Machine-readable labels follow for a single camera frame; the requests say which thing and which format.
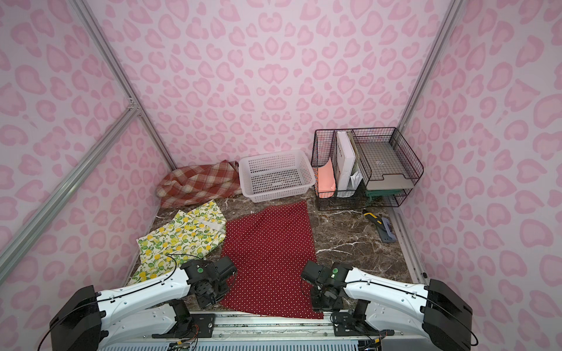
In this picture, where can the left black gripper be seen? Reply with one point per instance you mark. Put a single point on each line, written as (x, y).
(208, 296)

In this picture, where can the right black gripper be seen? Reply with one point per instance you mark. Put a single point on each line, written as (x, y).
(325, 298)

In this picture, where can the red polka dot skirt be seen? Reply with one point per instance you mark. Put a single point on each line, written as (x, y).
(270, 250)

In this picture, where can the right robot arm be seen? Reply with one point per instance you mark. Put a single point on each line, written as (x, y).
(431, 309)

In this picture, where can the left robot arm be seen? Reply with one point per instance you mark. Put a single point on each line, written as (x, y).
(153, 309)

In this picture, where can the lemon print skirt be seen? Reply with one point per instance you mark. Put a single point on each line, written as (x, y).
(189, 235)

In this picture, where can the yellow black utility knife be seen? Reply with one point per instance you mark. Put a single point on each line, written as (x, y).
(382, 225)

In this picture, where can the red plaid skirt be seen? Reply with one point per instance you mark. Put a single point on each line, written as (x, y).
(198, 184)

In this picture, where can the pink folder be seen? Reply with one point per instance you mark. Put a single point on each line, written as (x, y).
(326, 183)

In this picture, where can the white plastic basket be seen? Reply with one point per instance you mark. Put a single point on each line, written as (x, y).
(276, 175)

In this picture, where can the grey paper tray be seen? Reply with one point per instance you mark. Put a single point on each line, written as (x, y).
(381, 168)

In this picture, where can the white book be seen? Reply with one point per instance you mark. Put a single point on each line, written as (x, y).
(345, 160)

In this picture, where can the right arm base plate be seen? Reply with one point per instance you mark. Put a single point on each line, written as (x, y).
(355, 324)

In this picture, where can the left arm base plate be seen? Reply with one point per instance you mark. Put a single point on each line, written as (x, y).
(186, 325)

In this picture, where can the aluminium frame rail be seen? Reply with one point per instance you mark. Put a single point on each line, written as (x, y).
(238, 331)

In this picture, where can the black wire desk organizer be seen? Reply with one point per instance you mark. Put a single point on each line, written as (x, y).
(357, 197)

